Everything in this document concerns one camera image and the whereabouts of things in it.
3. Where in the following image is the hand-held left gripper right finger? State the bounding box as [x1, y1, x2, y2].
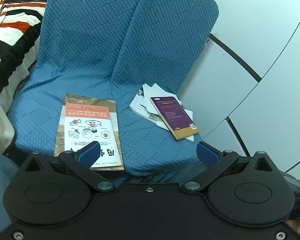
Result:
[181, 141, 278, 193]

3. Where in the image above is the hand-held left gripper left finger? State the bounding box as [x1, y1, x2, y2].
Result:
[20, 141, 116, 193]

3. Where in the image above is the white cartoon book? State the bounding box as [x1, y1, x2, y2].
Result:
[55, 102, 119, 167]

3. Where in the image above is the purple book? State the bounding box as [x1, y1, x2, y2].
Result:
[149, 96, 201, 141]

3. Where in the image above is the brown landscape book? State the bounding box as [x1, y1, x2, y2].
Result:
[54, 93, 125, 171]

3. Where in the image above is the plain white booklet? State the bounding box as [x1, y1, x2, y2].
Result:
[140, 82, 195, 142]

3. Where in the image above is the person's right hand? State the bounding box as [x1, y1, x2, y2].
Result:
[287, 217, 300, 236]

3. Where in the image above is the blue quilted chair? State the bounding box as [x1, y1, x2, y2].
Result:
[111, 0, 220, 178]
[7, 0, 152, 177]

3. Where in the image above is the striped blanket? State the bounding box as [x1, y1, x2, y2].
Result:
[0, 0, 53, 120]

